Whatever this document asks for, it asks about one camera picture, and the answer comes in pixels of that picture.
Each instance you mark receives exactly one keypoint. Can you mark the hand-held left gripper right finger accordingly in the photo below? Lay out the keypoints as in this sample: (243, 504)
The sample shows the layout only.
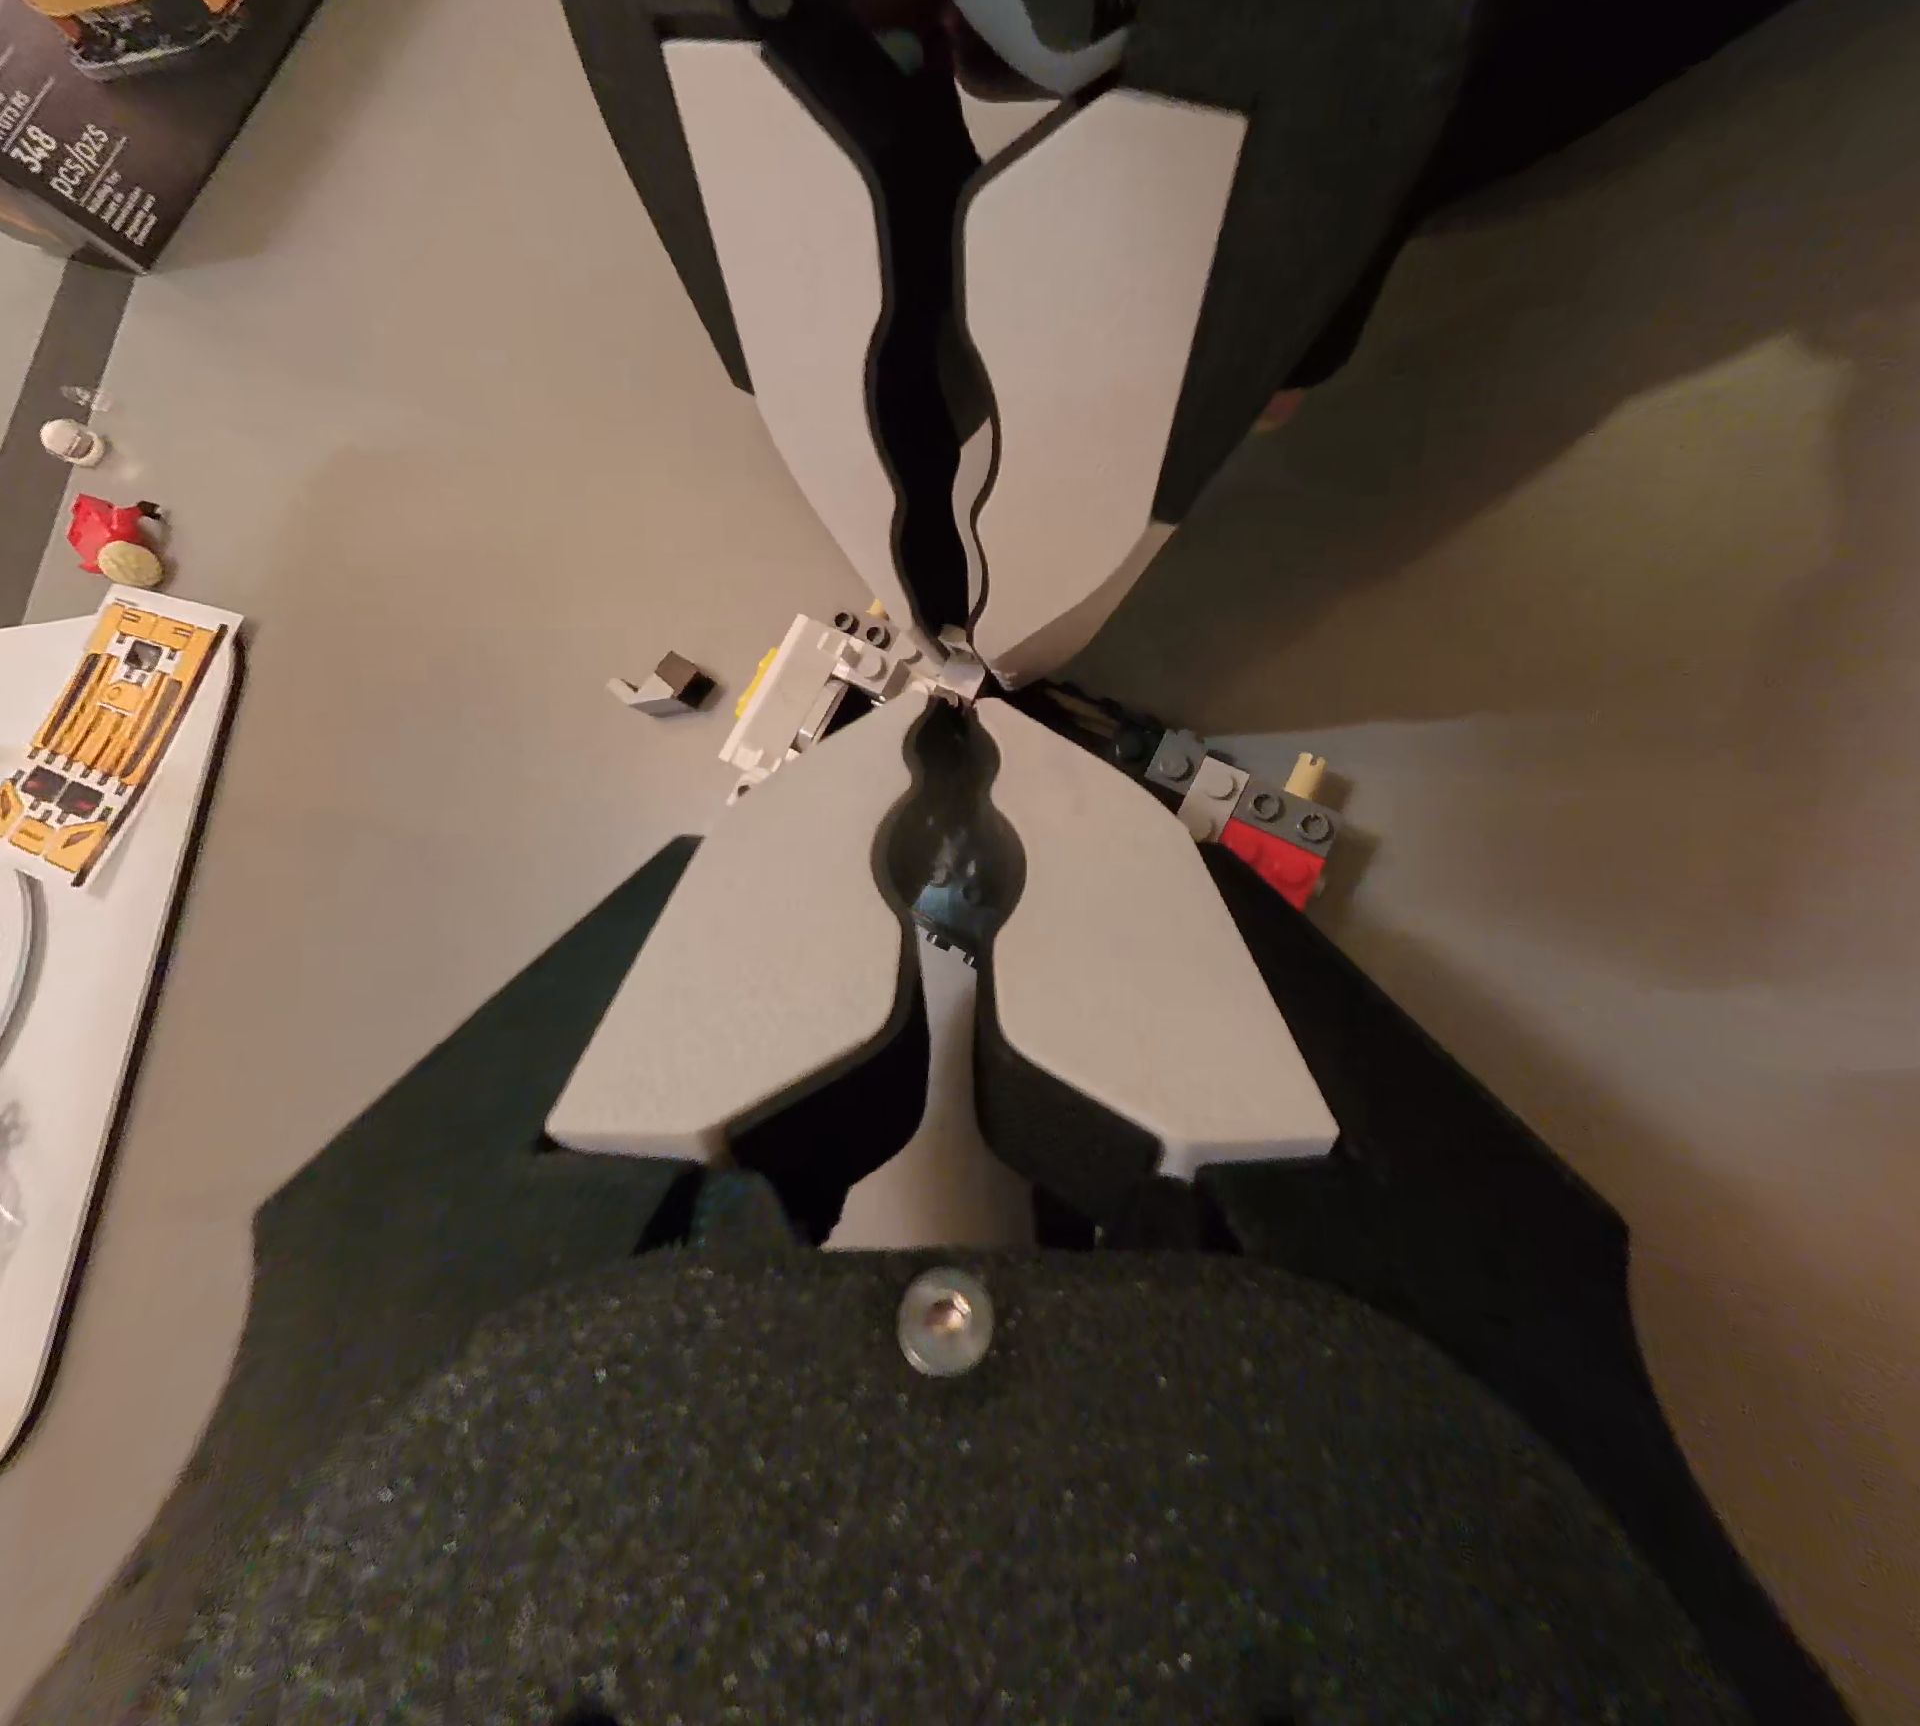
(1140, 990)

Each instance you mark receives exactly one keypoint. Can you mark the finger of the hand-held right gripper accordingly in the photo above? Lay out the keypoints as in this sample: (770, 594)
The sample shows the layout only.
(1094, 330)
(781, 287)

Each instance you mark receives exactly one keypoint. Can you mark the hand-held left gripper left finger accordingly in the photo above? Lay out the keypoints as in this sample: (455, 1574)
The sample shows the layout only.
(734, 990)

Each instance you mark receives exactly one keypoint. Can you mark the toy brick car chassis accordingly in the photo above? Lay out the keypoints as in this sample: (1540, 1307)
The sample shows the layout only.
(781, 706)

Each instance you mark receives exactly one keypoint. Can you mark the small light grey brick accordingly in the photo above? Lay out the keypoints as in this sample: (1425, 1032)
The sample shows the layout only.
(638, 690)

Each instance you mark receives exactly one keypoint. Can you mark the small grey bracket piece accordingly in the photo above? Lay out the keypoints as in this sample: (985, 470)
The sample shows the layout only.
(960, 669)

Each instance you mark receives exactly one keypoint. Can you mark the grey desk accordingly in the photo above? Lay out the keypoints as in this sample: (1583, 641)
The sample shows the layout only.
(451, 406)

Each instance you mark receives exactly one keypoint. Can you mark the small dark brown brick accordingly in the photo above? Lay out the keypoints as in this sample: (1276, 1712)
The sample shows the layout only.
(687, 678)

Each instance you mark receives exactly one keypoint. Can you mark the toy car set box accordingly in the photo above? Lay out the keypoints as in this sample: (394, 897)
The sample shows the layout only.
(151, 30)

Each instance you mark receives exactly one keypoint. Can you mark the yellow sticker sheet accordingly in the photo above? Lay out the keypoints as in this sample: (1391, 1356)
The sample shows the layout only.
(121, 721)

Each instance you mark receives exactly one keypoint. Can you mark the small tan round piece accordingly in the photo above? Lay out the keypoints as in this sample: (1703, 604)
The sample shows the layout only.
(133, 564)

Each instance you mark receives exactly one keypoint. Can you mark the small red brick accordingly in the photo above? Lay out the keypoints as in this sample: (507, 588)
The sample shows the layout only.
(103, 523)

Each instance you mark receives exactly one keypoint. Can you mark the small white round piece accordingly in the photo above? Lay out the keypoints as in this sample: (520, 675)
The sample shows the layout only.
(71, 440)

